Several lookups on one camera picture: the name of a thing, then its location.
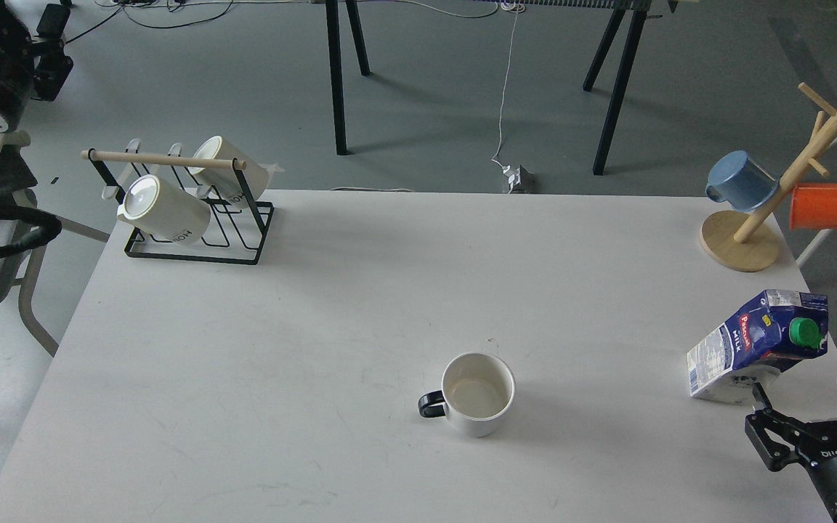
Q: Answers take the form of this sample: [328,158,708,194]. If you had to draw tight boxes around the blue milk carton green cap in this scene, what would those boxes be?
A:
[687,289,828,405]

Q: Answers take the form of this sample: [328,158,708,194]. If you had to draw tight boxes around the white mug on rack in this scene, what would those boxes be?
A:
[116,175,211,245]
[188,135,272,209]

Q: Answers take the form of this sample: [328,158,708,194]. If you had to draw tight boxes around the white mug rear on rack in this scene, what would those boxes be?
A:
[188,135,272,209]

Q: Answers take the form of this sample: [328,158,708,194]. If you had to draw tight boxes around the white mug black handle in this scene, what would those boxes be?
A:
[416,353,516,438]

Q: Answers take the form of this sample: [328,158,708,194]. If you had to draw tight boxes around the white mug front on rack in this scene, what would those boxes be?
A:
[116,175,211,245]

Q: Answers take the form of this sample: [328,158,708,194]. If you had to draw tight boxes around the blue mug on tree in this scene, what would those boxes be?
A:
[705,151,780,213]

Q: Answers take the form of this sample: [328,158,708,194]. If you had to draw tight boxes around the white cable on floor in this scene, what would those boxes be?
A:
[491,0,528,169]

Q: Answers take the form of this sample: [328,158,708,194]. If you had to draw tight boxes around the black cables on floor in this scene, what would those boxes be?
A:
[62,0,238,44]

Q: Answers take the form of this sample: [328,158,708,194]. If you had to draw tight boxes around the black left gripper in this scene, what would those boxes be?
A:
[0,4,74,131]

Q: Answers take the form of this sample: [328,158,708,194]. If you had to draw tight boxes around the grey office chair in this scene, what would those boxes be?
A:
[0,131,110,357]

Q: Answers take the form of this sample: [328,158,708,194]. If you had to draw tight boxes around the black table legs right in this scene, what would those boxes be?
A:
[582,1,651,176]

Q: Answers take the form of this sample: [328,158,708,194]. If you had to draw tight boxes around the wooden mug tree stand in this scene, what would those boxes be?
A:
[700,82,837,272]

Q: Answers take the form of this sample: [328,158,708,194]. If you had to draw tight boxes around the black table legs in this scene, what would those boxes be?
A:
[325,0,372,156]
[582,1,651,176]

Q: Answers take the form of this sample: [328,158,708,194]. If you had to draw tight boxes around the orange mug on tree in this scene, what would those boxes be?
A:
[788,183,837,230]

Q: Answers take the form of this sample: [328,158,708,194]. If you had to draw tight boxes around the black wire mug rack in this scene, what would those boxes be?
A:
[82,136,282,265]

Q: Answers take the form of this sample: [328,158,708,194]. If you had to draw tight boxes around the white power adapter on floor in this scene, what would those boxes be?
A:
[502,165,537,193]

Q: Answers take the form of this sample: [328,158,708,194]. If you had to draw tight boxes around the black table legs left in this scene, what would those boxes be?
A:
[325,0,372,156]

